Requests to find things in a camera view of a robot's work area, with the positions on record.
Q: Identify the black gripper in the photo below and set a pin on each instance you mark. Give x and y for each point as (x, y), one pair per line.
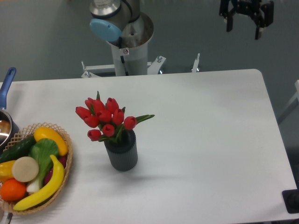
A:
(263, 13)

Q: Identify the red tulip bouquet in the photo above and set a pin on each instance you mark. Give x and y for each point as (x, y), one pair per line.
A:
(107, 120)

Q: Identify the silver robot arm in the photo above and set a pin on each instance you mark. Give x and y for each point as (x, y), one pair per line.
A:
(128, 31)

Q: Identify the dark grey ribbed vase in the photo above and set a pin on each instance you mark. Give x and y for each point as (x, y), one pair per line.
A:
(124, 156)

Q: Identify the white furniture piece right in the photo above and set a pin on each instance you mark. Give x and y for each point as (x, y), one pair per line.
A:
(292, 103)

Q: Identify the black device at table edge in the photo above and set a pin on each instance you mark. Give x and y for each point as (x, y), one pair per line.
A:
(291, 200)

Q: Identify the purple sweet potato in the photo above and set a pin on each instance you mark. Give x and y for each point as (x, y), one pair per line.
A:
(50, 173)

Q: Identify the green bok choy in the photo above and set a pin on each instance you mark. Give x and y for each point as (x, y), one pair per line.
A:
(41, 152)

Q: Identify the woven wicker basket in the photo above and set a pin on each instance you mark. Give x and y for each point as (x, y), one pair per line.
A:
(22, 134)

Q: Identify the yellow banana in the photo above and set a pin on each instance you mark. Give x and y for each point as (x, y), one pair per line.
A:
(46, 191)

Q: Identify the green cucumber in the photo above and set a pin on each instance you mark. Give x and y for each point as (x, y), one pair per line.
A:
(18, 150)

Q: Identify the beige round disc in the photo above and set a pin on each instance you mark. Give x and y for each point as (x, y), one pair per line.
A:
(25, 169)

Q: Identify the yellow bell pepper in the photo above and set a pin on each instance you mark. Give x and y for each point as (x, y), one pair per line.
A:
(6, 170)

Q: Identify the orange fruit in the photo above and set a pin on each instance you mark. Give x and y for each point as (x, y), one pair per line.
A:
(13, 190)

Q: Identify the white metal mounting frame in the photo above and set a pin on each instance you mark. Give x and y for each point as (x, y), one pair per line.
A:
(155, 67)

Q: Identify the blue handled saucepan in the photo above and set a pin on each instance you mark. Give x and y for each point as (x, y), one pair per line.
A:
(8, 128)

